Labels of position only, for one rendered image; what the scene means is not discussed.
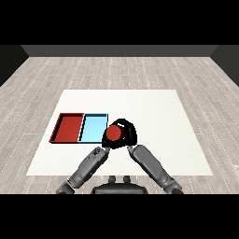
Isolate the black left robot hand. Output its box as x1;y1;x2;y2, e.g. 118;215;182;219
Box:
101;125;126;150

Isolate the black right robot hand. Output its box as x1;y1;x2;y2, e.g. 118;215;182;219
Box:
110;118;138;148

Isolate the red can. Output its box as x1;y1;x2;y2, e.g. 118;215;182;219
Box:
105;124;123;142

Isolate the light blue shallow open box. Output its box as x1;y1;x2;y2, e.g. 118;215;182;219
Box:
77;112;109;144

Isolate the red shallow open box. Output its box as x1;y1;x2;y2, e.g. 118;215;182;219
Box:
49;112;86;145

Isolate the dark grey robot body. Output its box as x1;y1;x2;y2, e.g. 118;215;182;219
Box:
91;176;148;195

